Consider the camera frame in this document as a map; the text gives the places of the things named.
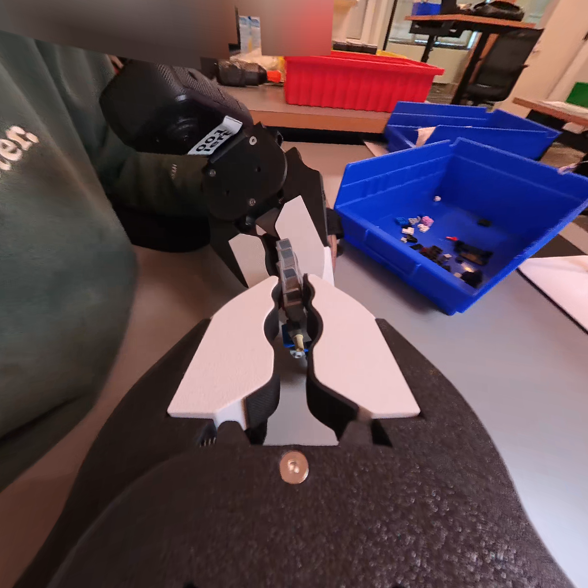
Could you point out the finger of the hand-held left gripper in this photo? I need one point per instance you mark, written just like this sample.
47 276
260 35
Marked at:
308 234
253 262

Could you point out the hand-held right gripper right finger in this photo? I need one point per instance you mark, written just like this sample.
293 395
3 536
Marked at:
363 367

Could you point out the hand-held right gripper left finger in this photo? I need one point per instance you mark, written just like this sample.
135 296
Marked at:
225 367

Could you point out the lego car model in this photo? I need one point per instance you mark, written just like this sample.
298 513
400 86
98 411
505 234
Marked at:
287 262

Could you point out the blue plastic bin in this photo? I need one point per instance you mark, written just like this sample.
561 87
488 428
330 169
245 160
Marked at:
514 129
395 175

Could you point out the lego pieces pile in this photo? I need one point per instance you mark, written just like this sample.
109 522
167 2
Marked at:
450 253

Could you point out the red bin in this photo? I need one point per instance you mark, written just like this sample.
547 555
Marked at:
358 83

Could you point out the white book stand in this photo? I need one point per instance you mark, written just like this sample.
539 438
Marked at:
560 285

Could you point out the black standing desk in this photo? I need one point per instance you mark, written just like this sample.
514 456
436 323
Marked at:
459 20

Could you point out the black office chair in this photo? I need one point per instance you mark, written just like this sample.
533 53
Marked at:
505 60

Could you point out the green box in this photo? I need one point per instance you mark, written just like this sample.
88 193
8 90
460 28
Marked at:
579 94

